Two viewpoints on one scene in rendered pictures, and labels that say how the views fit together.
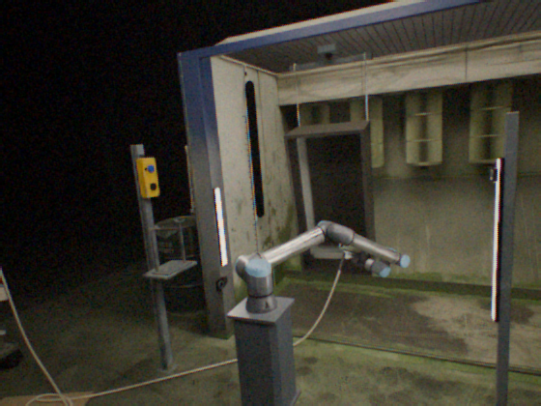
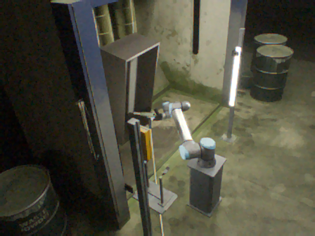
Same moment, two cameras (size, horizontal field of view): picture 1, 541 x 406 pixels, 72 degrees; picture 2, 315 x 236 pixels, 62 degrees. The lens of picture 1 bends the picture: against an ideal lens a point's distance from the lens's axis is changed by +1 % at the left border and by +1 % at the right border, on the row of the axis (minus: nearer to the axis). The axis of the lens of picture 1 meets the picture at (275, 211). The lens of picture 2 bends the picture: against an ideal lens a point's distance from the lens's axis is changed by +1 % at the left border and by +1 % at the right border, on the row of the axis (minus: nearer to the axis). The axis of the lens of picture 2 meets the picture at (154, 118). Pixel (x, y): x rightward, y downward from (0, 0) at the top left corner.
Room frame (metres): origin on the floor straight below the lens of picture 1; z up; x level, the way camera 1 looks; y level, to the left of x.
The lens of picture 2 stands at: (2.04, 2.17, 2.57)
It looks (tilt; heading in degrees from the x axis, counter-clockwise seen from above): 34 degrees down; 285
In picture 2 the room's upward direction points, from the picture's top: 4 degrees counter-clockwise
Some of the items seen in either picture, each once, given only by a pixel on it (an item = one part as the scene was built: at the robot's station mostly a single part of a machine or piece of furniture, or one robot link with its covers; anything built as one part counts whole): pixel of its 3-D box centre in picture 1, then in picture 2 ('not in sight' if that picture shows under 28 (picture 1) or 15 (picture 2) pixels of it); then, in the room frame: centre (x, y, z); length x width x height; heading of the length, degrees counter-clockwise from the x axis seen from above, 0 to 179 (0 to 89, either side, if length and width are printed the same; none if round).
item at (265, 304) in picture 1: (261, 298); (207, 158); (2.06, 0.12, 0.69); 0.19 x 0.19 x 0.10
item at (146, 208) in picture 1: (153, 262); (144, 205); (2.52, 0.88, 0.82); 0.06 x 0.06 x 1.64; 65
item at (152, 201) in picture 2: (170, 269); (155, 196); (2.46, 0.75, 0.78); 0.31 x 0.23 x 0.01; 155
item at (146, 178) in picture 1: (148, 177); (142, 142); (2.49, 0.83, 1.42); 0.12 x 0.06 x 0.26; 155
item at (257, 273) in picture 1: (258, 275); (206, 147); (2.07, 0.13, 0.83); 0.17 x 0.15 x 0.18; 23
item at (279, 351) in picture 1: (266, 356); (204, 182); (2.06, 0.12, 0.32); 0.31 x 0.31 x 0.64; 65
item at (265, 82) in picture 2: not in sight; (269, 74); (1.07, -2.50, 0.44); 0.59 x 0.58 x 0.89; 80
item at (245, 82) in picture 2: not in sight; (247, 80); (1.40, -2.85, 0.14); 0.31 x 0.29 x 0.28; 65
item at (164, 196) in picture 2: (169, 246); (155, 180); (2.46, 0.73, 0.95); 0.26 x 0.15 x 0.32; 155
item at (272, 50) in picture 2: not in sight; (274, 51); (1.07, -2.51, 0.86); 0.54 x 0.54 x 0.01
